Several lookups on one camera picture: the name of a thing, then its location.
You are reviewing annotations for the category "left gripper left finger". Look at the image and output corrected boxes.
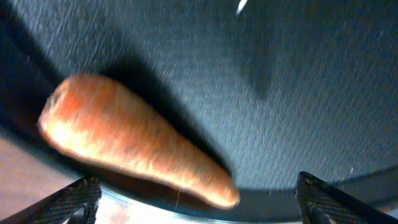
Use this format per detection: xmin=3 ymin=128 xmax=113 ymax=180
xmin=1 ymin=177 xmax=102 ymax=224

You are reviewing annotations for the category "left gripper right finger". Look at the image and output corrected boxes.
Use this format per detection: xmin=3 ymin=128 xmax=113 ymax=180
xmin=295 ymin=172 xmax=397 ymax=224

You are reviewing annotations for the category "orange carrot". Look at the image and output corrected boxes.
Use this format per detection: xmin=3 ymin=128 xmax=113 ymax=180
xmin=38 ymin=73 xmax=240 ymax=209

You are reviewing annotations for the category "round black serving tray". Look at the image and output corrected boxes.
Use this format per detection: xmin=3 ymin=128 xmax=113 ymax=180
xmin=1 ymin=1 xmax=397 ymax=222

